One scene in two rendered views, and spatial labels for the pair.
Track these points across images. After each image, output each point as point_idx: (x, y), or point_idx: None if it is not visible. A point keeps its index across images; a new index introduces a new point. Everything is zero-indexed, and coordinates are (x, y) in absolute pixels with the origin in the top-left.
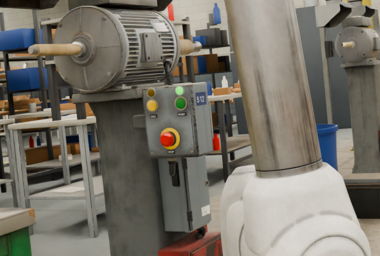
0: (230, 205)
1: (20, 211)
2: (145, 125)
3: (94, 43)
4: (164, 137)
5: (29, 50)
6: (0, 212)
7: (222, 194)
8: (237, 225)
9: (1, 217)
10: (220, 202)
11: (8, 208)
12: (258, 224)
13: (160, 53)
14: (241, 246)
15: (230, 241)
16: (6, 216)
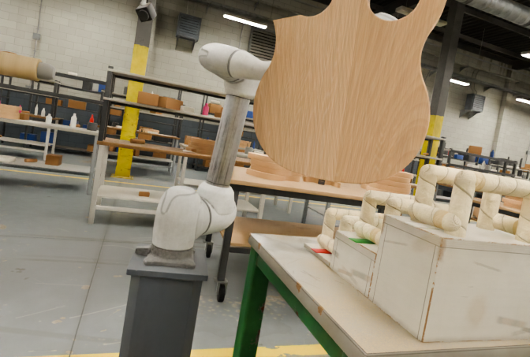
0: (199, 206)
1: (261, 233)
2: None
3: None
4: None
5: (54, 72)
6: (267, 238)
7: (194, 204)
8: (207, 212)
9: (275, 235)
10: (193, 208)
11: (257, 239)
12: (233, 202)
13: None
14: (211, 219)
15: (202, 221)
16: (272, 234)
